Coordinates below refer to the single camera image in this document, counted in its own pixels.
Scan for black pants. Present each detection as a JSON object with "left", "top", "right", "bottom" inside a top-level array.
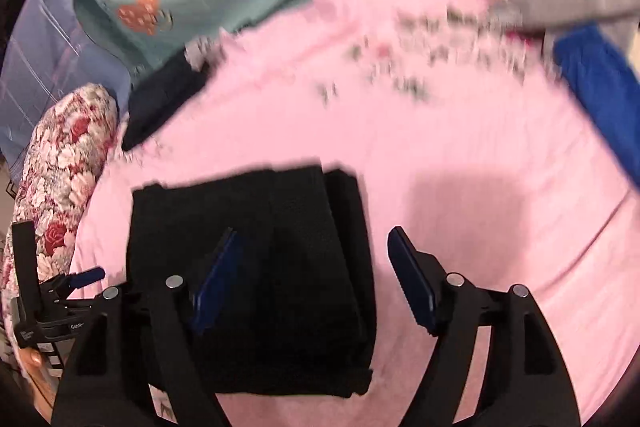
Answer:
[{"left": 125, "top": 164, "right": 379, "bottom": 401}]

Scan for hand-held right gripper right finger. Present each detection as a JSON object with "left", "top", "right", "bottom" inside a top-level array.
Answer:
[{"left": 387, "top": 226, "right": 584, "bottom": 427}]

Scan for blue checked cloth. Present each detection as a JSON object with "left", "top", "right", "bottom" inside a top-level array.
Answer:
[{"left": 0, "top": 0, "right": 134, "bottom": 164}]

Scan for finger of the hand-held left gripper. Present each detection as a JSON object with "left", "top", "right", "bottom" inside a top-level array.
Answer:
[{"left": 42, "top": 266, "right": 107, "bottom": 294}]

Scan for dark navy cloth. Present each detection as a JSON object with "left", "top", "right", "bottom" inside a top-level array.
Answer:
[{"left": 120, "top": 52, "right": 212, "bottom": 152}]

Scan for floral quilt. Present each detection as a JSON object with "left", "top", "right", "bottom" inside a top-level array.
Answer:
[{"left": 0, "top": 82, "right": 122, "bottom": 358}]

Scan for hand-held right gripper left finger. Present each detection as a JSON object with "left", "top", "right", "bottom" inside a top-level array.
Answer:
[{"left": 51, "top": 227, "right": 246, "bottom": 427}]

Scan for pink blanket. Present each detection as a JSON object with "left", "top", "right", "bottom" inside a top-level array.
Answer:
[{"left": 65, "top": 0, "right": 640, "bottom": 427}]

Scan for person's left hand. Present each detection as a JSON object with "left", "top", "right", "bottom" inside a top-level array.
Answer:
[{"left": 16, "top": 346, "right": 60, "bottom": 413}]

